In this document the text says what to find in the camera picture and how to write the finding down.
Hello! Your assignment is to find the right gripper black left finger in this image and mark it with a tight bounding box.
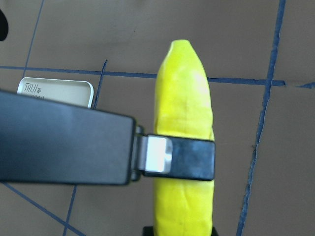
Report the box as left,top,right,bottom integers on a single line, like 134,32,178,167
142,226,219,236

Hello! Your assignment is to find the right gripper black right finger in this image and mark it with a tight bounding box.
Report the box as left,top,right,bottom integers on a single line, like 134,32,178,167
134,126,216,181

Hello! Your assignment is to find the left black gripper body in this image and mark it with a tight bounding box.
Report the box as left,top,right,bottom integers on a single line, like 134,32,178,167
0,91,136,185

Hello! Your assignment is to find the white rectangular plastic tray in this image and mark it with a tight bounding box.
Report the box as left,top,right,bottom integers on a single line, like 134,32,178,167
17,77,94,108

